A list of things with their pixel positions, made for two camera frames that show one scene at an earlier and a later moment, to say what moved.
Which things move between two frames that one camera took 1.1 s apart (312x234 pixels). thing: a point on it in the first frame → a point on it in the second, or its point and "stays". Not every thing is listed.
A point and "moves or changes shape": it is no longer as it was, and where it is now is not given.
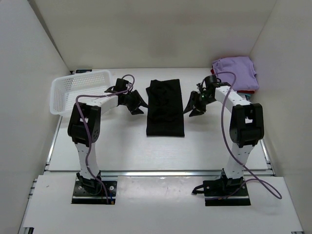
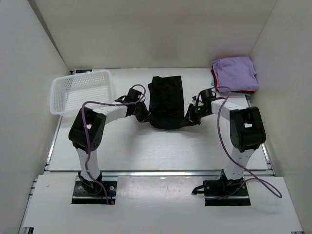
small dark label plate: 83,70 stays
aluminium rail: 163,173 stays
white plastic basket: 65,89 stays
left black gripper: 138,100 → 146,113
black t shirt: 165,116 moves or changes shape
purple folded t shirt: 243,68 stays
